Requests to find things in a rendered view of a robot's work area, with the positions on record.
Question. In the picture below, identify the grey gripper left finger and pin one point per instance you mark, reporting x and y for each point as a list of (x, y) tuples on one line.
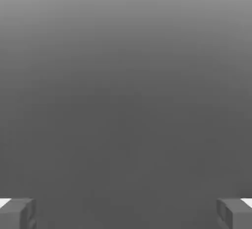
[(13, 215)]

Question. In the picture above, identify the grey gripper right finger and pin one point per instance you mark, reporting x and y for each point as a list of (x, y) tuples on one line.
[(237, 215)]

